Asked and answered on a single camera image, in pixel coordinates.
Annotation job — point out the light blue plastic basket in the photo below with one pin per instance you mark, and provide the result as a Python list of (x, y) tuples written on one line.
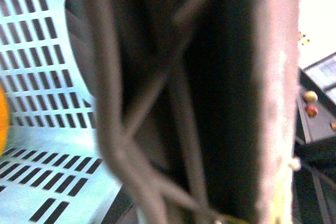
[(51, 168)]

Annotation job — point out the yellow mango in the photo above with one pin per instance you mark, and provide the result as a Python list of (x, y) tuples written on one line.
[(4, 121)]

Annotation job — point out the red yellow apple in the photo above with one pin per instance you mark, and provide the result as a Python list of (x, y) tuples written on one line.
[(310, 97)]

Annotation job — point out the black display tray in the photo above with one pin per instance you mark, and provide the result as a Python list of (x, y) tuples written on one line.
[(320, 78)]

